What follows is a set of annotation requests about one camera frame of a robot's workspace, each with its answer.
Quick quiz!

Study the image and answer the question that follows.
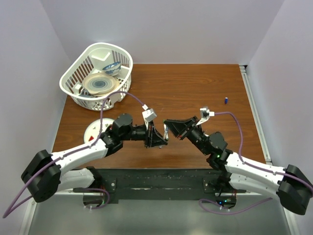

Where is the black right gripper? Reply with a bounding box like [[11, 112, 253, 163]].
[[162, 117, 209, 157]]

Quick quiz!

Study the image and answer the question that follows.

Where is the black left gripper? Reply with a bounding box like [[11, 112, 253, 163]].
[[121, 118, 167, 147]]

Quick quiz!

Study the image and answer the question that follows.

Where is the white purple pen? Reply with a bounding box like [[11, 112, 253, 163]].
[[163, 124, 169, 140]]

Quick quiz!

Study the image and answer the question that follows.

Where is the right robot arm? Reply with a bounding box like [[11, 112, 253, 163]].
[[164, 117, 313, 215]]

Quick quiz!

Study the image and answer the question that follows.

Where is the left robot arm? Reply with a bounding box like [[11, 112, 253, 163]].
[[21, 114, 168, 203]]

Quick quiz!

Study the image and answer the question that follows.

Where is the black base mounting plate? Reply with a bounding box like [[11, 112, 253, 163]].
[[74, 167, 241, 207]]

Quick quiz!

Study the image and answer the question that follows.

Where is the strawberry pattern plate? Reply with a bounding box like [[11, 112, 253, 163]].
[[83, 117, 114, 143]]

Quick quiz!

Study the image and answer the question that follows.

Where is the beige blue ceramic plate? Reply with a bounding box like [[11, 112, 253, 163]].
[[82, 72, 119, 96]]

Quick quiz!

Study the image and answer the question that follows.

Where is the blue white ceramic bowl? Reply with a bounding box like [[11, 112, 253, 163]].
[[102, 61, 121, 76]]

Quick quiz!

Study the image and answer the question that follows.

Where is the white plastic dish basket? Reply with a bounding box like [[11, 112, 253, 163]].
[[59, 43, 133, 111]]

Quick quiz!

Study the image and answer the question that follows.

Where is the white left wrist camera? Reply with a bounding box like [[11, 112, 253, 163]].
[[142, 109, 157, 128]]

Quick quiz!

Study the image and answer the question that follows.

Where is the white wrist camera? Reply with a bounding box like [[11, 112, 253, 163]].
[[142, 109, 157, 128], [196, 106, 215, 126]]

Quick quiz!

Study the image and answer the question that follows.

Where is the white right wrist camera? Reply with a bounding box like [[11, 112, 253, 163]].
[[196, 106, 215, 126]]

